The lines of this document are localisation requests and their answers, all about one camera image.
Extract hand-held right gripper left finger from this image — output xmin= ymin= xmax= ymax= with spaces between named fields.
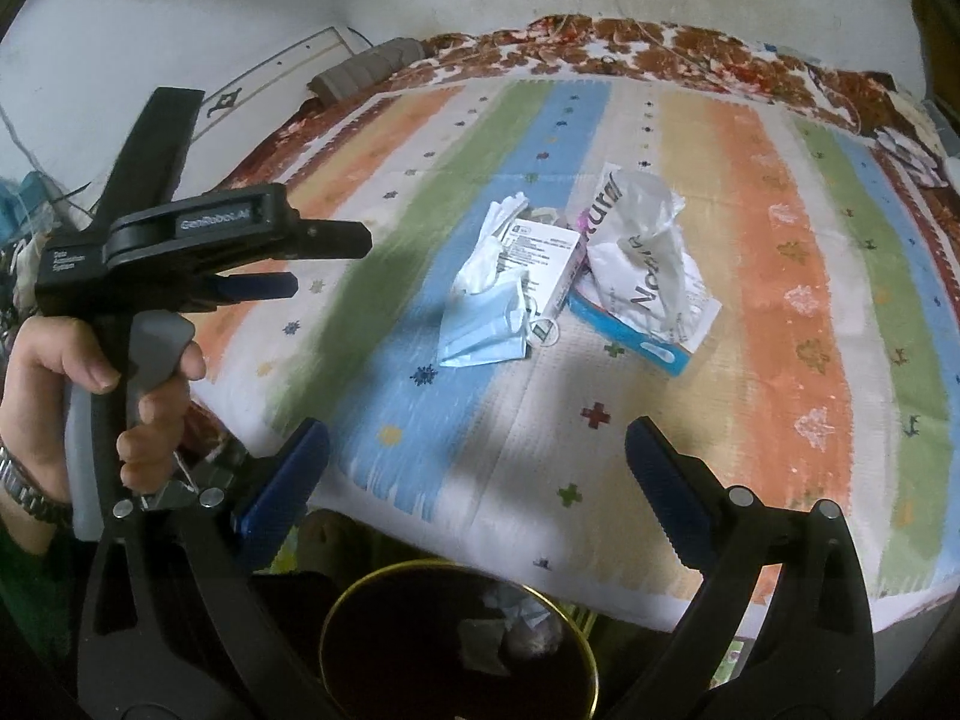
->
xmin=75 ymin=420 xmax=353 ymax=720

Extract teal cloth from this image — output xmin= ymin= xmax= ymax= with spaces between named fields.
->
xmin=0 ymin=171 xmax=72 ymax=215

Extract person's left forearm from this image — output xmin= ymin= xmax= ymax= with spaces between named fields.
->
xmin=0 ymin=510 xmax=95 ymax=698

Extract grey folded cloth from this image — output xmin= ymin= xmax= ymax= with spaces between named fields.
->
xmin=311 ymin=37 xmax=428 ymax=102

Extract white paper trash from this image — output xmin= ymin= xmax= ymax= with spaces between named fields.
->
xmin=499 ymin=219 xmax=583 ymax=323

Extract dark gold-rimmed trash bin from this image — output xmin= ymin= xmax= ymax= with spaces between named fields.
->
xmin=319 ymin=561 xmax=601 ymax=720

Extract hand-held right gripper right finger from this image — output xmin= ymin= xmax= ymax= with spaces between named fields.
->
xmin=624 ymin=416 xmax=880 ymax=720

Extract blue cardboard box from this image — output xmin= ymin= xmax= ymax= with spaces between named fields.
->
xmin=566 ymin=289 xmax=695 ymax=377

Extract green cartoon mat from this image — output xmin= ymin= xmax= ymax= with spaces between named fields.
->
xmin=720 ymin=636 xmax=752 ymax=685
xmin=255 ymin=525 xmax=317 ymax=578

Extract person's left hand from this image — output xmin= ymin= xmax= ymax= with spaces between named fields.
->
xmin=0 ymin=311 xmax=207 ymax=496

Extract white ornamented panel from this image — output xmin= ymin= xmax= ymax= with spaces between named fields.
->
xmin=196 ymin=26 xmax=361 ymax=140

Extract white tissue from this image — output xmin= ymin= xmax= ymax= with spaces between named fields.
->
xmin=450 ymin=195 xmax=530 ymax=295

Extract blue face mask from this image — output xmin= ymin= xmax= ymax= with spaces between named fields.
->
xmin=437 ymin=274 xmax=530 ymax=368

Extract crumpled paper scrap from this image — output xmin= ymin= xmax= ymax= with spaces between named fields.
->
xmin=484 ymin=589 xmax=562 ymax=635

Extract metal wristwatch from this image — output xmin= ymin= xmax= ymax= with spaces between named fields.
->
xmin=0 ymin=442 xmax=74 ymax=527

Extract striped blanket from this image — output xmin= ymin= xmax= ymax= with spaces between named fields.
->
xmin=191 ymin=75 xmax=953 ymax=635

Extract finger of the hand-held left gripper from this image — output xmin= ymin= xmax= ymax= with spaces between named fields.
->
xmin=300 ymin=220 xmax=374 ymax=254
xmin=195 ymin=274 xmax=299 ymax=302

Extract white plastic bag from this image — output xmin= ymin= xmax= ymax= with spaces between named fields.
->
xmin=585 ymin=163 xmax=722 ymax=352

